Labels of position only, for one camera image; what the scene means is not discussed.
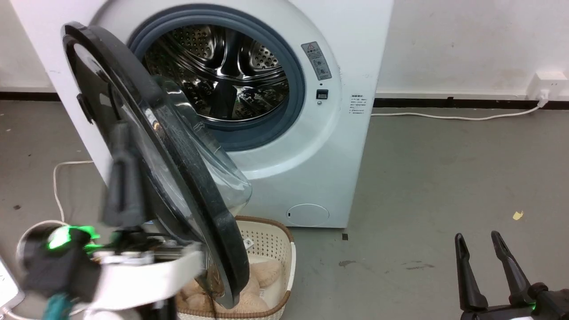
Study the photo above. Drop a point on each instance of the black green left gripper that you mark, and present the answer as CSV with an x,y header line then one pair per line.
x,y
58,266

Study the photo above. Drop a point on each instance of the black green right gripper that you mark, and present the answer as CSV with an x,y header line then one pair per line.
x,y
551,306

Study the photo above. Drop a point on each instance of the black round washer door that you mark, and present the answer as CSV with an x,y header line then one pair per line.
x,y
133,89

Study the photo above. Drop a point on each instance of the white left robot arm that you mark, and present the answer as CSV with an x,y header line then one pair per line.
x,y
142,280

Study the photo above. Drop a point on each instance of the white front-load washing machine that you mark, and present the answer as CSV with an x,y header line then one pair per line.
x,y
338,146

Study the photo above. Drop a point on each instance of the grey rubber door gasket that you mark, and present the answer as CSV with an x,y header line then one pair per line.
x,y
297,89

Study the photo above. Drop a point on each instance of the black door latch socket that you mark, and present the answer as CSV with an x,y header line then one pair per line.
x,y
322,94

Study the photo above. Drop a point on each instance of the yellow paper scrap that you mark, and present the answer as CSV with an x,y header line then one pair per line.
x,y
517,215

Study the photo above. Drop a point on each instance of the white flat box grey edge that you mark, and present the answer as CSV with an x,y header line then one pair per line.
x,y
9,284

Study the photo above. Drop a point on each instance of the steel perforated washer drum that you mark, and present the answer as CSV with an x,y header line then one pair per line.
x,y
222,75

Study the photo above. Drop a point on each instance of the cream laundry basket brown rim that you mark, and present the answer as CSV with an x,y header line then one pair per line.
x,y
271,235

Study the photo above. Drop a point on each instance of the beige plush toy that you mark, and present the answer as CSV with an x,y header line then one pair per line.
x,y
266,272

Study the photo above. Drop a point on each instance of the round white filter cover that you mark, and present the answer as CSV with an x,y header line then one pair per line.
x,y
308,214

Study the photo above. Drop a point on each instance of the white power strip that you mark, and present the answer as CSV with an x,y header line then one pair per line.
x,y
546,84

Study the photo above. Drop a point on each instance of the small printed text label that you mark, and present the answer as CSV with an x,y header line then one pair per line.
x,y
357,104

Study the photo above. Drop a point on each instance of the grey warning sticker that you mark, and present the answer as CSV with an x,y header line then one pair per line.
x,y
316,61

